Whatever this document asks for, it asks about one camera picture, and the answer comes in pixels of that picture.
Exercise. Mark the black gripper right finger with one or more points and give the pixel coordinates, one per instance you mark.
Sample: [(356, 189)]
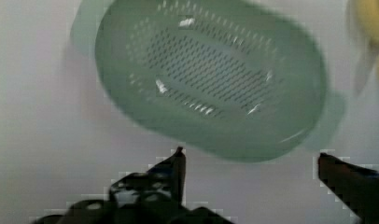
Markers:
[(357, 187)]

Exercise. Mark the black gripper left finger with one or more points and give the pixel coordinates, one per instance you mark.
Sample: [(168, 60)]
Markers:
[(166, 177)]

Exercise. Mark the green oval plastic strainer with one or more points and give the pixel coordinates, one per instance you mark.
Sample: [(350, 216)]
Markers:
[(235, 79)]

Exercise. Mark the peeled banana toy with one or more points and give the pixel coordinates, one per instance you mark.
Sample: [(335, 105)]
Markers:
[(362, 24)]

